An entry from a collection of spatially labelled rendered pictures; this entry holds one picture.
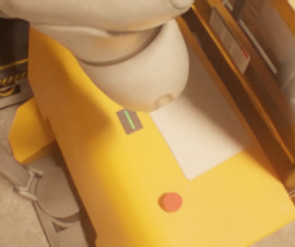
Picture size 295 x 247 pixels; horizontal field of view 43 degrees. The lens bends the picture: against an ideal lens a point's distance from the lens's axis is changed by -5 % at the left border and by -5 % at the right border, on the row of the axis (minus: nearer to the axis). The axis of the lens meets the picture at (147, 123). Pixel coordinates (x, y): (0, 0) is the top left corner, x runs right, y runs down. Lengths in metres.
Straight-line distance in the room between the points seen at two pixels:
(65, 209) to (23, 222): 0.52
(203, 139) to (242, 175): 0.11
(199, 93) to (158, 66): 0.53
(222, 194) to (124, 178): 0.21
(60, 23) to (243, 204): 0.62
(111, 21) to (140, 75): 0.11
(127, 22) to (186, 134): 0.59
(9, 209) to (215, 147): 1.17
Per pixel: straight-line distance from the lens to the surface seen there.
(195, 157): 0.84
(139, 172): 0.83
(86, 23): 0.29
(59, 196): 1.30
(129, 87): 0.39
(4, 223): 1.81
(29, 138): 1.49
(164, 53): 0.37
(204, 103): 0.89
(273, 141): 0.96
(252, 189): 0.85
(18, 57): 1.69
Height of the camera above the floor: 1.69
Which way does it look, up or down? 68 degrees down
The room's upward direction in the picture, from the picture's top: 1 degrees clockwise
